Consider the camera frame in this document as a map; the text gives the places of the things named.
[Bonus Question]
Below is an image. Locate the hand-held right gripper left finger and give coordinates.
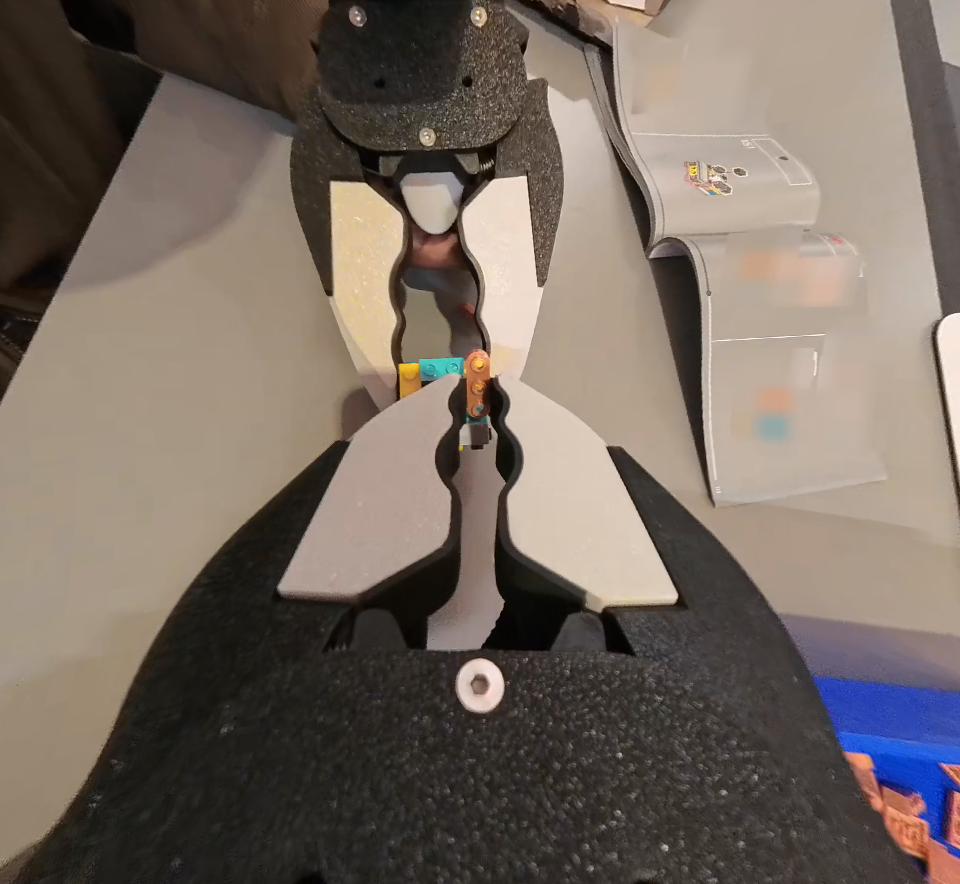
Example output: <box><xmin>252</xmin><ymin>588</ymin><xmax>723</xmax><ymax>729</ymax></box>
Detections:
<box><xmin>276</xmin><ymin>373</ymin><xmax>462</xmax><ymax>649</ymax></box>

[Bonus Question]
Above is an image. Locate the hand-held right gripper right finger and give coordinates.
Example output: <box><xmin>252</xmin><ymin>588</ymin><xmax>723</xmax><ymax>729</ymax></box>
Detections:
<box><xmin>489</xmin><ymin>373</ymin><xmax>681</xmax><ymax>651</ymax></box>

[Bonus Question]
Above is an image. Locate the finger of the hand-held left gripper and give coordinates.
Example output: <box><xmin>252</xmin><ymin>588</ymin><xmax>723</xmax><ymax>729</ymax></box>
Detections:
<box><xmin>459</xmin><ymin>175</ymin><xmax>544</xmax><ymax>383</ymax></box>
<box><xmin>328</xmin><ymin>178</ymin><xmax>414</xmax><ymax>405</ymax></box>

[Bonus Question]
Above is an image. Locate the small colourful toy brick build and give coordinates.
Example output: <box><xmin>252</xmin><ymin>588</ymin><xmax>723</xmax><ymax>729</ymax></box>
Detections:
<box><xmin>397</xmin><ymin>355</ymin><xmax>496</xmax><ymax>454</ymax></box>

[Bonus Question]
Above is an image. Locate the brown rounded toy plate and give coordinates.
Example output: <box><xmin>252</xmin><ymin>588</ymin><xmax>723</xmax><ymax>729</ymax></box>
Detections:
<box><xmin>465</xmin><ymin>349</ymin><xmax>494</xmax><ymax>422</ymax></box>

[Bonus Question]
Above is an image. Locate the blue plastic bin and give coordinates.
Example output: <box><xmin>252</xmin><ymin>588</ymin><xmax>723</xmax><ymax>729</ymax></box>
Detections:
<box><xmin>780</xmin><ymin>614</ymin><xmax>960</xmax><ymax>884</ymax></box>

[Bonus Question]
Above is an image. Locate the pile of brown toy bricks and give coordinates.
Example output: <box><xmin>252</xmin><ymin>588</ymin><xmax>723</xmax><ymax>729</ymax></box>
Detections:
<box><xmin>843</xmin><ymin>749</ymin><xmax>960</xmax><ymax>881</ymax></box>

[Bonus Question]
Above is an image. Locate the person's left forearm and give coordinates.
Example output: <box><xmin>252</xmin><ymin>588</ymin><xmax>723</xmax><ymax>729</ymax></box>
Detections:
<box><xmin>30</xmin><ymin>0</ymin><xmax>354</xmax><ymax>128</ymax></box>

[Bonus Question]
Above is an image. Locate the grey desk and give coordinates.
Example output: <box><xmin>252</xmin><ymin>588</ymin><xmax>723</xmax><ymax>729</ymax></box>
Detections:
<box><xmin>0</xmin><ymin>0</ymin><xmax>960</xmax><ymax>855</ymax></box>

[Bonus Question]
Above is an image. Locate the open grey instruction booklet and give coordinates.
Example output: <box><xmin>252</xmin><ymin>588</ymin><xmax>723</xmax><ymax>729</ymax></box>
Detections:
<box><xmin>585</xmin><ymin>18</ymin><xmax>890</xmax><ymax>509</ymax></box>

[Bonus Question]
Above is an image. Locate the person's torso in brown top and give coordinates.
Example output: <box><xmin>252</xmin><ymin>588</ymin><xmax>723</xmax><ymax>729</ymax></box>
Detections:
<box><xmin>0</xmin><ymin>0</ymin><xmax>162</xmax><ymax>394</ymax></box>

